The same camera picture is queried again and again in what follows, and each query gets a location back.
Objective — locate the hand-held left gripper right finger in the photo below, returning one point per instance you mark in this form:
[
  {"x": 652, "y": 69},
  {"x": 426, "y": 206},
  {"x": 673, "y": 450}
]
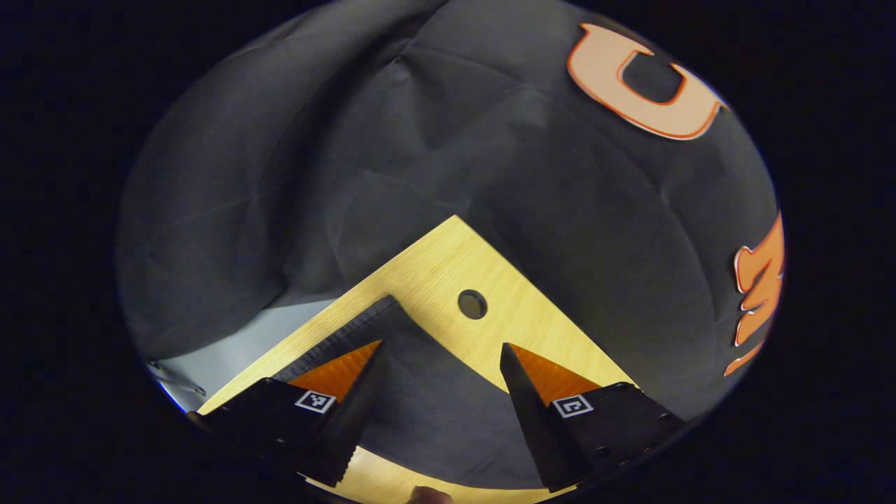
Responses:
[{"x": 532, "y": 427}]

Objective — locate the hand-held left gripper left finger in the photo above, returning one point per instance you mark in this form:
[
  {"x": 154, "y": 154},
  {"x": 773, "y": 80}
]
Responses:
[{"x": 350, "y": 420}]

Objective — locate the dark grey jeans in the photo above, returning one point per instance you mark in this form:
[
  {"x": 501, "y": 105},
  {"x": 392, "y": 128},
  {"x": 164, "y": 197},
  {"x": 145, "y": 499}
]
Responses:
[{"x": 441, "y": 406}]

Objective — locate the grey chair with metal legs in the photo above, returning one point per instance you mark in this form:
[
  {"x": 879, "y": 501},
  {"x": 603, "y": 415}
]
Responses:
[{"x": 183, "y": 385}]

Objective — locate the black backdrop cloth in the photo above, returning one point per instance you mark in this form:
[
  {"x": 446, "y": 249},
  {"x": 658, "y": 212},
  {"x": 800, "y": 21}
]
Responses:
[{"x": 420, "y": 140}]

